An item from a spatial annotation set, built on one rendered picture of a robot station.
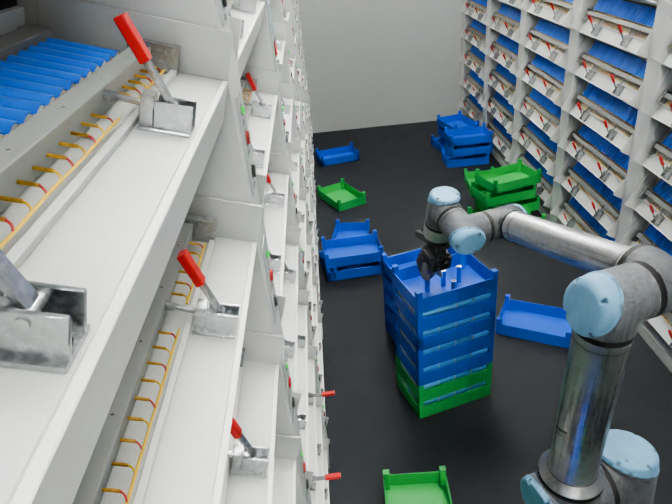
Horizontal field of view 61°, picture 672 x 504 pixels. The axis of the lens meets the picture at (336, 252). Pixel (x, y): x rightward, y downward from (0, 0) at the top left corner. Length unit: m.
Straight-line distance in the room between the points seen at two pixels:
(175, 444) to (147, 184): 0.20
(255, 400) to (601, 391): 0.77
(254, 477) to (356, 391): 1.66
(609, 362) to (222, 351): 0.88
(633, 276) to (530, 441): 1.10
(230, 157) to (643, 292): 0.81
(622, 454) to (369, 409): 0.96
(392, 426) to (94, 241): 1.94
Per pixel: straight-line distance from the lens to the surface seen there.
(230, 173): 0.68
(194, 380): 0.51
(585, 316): 1.18
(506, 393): 2.34
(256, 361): 0.82
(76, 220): 0.34
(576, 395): 1.33
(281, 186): 1.36
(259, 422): 0.74
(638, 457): 1.66
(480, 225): 1.64
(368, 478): 2.05
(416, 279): 2.06
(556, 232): 1.50
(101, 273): 0.29
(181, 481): 0.44
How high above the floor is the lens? 1.61
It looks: 30 degrees down
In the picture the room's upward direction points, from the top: 6 degrees counter-clockwise
